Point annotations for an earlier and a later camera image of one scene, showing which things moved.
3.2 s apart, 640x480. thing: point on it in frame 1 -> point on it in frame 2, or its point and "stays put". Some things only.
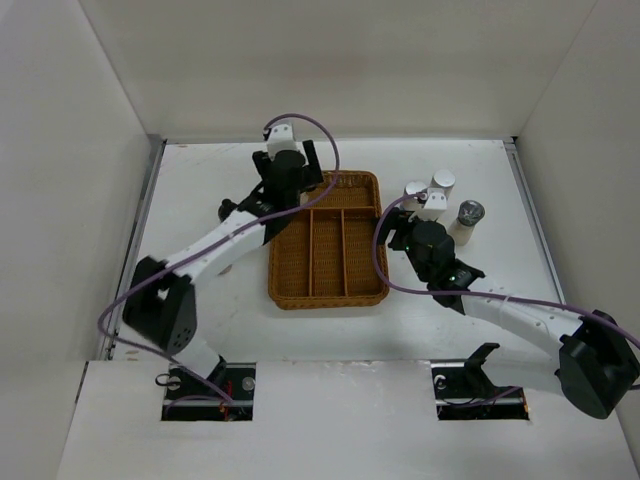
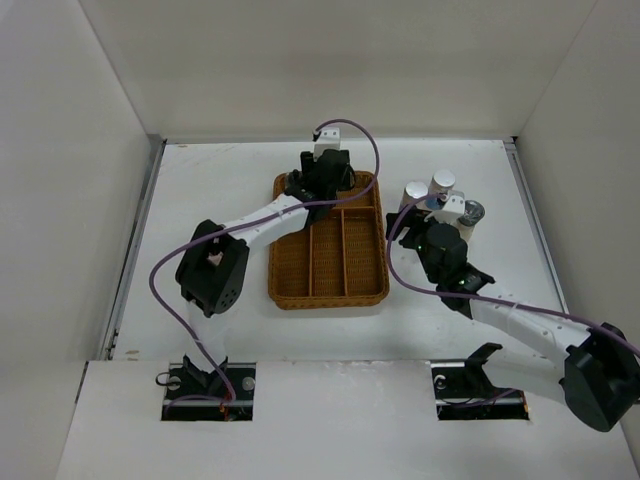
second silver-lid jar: x=443 y=179 stays put
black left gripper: x=262 y=160 -> x=309 y=164
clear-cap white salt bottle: x=470 y=213 stays put
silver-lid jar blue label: x=412 y=188 stays put
